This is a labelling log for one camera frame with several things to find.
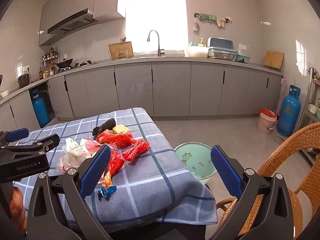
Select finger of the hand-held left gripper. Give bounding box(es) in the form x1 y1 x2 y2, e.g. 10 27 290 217
0 128 29 147
0 133 60 159

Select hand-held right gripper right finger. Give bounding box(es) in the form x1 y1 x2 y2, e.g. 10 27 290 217
210 144 294 240

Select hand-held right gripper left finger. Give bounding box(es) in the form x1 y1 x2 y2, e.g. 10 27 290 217
26 144 112 240

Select orange snack wrapper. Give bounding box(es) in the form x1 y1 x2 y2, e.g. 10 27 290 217
108 152 125 178

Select green plastic basin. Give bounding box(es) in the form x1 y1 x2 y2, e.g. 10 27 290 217
174 142 217 180

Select person's left hand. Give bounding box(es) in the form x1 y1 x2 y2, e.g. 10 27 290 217
9 187 28 235

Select small orange wrapper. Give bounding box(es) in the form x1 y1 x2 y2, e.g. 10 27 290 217
100 171 115 189

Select pink plastic wrap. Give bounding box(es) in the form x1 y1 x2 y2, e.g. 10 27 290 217
84 137 119 155

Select blue candy wrapper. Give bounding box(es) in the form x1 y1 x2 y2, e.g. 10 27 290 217
97 185 117 201

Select clear plastic bag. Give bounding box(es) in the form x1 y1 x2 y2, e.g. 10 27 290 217
57 144 92 174

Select large red mesh bag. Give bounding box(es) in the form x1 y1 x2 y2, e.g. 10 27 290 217
96 132 135 147

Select yellow sponge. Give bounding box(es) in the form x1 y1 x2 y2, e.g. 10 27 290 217
112 124 130 135

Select dark rice cooker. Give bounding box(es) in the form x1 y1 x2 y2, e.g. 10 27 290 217
18 73 31 88

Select wicker chair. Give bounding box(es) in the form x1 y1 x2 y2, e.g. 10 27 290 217
215 122 320 240

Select checked blue tablecloth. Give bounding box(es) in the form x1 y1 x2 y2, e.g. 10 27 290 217
15 107 218 227

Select pink bucket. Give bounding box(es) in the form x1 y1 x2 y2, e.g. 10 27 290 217
257 109 278 135

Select tall blue gas cylinder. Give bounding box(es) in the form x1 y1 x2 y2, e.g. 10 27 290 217
276 85 302 137

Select black wok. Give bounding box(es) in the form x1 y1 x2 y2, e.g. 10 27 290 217
49 58 74 69

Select spice rack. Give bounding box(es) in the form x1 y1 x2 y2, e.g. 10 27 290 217
41 46 59 67

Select gas stove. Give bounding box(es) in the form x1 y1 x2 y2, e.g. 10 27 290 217
59 60 93 72

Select grey base cabinets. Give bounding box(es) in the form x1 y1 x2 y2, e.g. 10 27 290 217
0 61 284 130

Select metal shelf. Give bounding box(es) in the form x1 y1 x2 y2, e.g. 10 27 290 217
299 67 320 160

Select teal basket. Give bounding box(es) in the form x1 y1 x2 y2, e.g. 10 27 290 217
235 54 251 64

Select wooden cutting board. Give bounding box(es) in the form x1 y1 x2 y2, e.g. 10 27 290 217
108 41 134 60
262 51 285 70

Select white plastic basin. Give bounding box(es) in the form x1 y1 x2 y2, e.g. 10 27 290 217
184 46 209 58

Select blue dish rack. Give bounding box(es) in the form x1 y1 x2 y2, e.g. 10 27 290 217
207 37 238 61

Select metal faucet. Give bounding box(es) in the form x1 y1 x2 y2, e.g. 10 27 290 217
147 30 165 57

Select beige cloth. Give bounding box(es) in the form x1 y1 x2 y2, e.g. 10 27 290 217
216 16 232 28

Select green striped towel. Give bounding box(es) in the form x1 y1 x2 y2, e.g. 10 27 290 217
196 13 217 23

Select window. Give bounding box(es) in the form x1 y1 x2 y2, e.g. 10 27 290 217
125 0 188 54

